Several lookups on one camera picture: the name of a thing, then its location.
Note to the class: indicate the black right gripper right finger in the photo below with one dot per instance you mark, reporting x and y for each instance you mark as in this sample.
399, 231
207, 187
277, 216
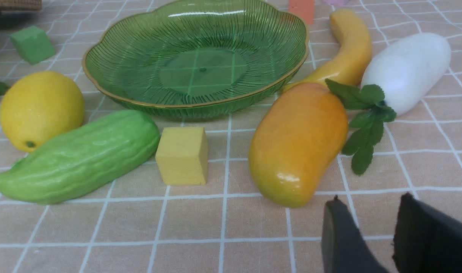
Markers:
426, 240

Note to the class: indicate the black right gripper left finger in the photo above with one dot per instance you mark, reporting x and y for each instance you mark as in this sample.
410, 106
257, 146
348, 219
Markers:
343, 248

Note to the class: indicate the orange yellow mango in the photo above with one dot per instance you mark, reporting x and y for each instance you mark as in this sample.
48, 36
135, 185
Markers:
296, 142

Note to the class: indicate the white radish with leaves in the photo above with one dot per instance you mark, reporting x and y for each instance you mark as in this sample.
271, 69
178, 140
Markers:
395, 80

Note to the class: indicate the yellow banana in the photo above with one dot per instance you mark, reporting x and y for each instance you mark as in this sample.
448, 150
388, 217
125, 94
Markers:
353, 57

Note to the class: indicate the yellow lemon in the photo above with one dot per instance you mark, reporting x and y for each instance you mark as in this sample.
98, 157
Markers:
39, 107

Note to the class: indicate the yellow foam cube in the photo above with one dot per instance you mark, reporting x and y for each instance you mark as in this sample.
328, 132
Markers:
182, 156

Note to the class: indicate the orange foam cube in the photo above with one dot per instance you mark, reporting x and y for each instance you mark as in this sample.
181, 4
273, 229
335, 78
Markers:
304, 9

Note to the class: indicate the green glass leaf plate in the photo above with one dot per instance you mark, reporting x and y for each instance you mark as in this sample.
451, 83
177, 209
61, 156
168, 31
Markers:
198, 59

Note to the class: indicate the pink foam cube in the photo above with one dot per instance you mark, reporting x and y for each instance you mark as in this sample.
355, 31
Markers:
336, 3

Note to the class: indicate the green foam cube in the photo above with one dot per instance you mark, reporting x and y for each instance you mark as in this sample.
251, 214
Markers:
32, 44

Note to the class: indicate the woven wicker basket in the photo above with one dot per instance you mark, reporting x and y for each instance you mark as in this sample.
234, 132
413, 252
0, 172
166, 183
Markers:
20, 5

